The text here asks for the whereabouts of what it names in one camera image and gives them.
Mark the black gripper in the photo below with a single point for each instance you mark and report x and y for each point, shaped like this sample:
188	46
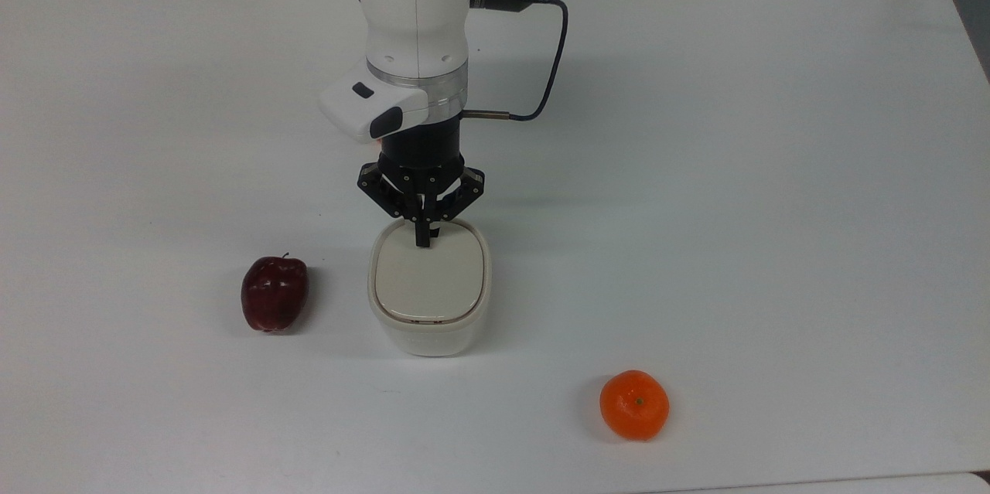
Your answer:
423	154

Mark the cream plastic garbage bin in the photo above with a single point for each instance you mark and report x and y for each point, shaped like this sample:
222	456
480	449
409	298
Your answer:
429	301

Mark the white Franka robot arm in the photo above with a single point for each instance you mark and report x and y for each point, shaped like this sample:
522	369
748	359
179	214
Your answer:
418	15

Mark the dark red apple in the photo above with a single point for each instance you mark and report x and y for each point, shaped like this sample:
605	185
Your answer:
274	294

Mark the orange mandarin fruit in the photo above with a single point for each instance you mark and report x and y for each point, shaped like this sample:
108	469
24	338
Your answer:
634	405

